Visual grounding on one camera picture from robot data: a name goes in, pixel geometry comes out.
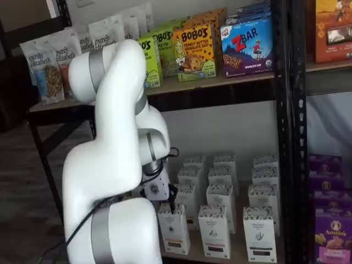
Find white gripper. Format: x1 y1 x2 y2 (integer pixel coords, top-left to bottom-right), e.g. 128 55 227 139
142 172 180 215

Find white box yellow strip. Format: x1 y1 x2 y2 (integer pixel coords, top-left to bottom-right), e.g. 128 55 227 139
177 166 204 188
174 183 197 230
157 202 191 255
183 155 206 169

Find white box pink strip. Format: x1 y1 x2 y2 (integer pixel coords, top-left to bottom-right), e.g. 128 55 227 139
197 205 232 259
208 166 239 194
213 153 237 170
206 183 237 235

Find white box black strip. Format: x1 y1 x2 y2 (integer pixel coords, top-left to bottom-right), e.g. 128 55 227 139
243 206 277 262
252 154 278 170
251 167 279 187
247 183 281 237

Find black shelf beam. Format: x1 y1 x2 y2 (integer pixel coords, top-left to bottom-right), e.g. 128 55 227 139
27 79 279 130

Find orange Bobo's peanut butter box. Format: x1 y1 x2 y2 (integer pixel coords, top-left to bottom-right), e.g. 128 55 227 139
172 23 217 83
181 7 228 74

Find purple Annie's box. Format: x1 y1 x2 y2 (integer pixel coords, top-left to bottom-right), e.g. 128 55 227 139
307 154 344 177
314 214 352 264
309 173 346 195
313 189 352 218

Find blue Z Bar box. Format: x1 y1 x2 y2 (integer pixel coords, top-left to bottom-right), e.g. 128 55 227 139
227 2 272 28
219 21 274 79

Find grey shelf beam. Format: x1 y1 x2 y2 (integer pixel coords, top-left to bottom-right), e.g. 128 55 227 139
305 70 352 96

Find large orange snack box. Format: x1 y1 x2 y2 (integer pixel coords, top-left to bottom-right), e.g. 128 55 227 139
315 0 352 64

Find translucent plastic sheet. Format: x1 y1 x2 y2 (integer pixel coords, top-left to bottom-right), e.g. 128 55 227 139
305 92 352 157

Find white granola bag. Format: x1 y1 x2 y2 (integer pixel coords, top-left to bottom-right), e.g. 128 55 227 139
78 32 93 53
136 1 155 36
120 10 141 42

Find granola bag red label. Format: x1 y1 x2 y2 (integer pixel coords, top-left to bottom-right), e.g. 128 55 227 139
87 14 127 52

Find granola bag blue label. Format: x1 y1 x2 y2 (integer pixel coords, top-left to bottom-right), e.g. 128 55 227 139
19 40 66 107

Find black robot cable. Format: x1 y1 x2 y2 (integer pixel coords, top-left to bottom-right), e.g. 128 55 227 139
64 147 180 248

